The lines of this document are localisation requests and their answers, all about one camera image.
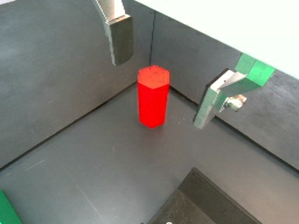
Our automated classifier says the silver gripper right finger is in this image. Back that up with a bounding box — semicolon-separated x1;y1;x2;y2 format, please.
192;53;276;129

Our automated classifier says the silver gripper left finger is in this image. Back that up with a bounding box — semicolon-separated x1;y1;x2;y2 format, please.
92;0;134;66

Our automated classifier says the red hexagon peg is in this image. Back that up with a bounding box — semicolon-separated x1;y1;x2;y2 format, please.
138;66;171;128

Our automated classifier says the green shape sorting board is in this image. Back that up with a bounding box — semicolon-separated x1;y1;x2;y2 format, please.
0;190;23;224

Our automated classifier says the black curved holder bracket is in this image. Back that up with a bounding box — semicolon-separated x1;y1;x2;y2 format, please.
147;167;262;224

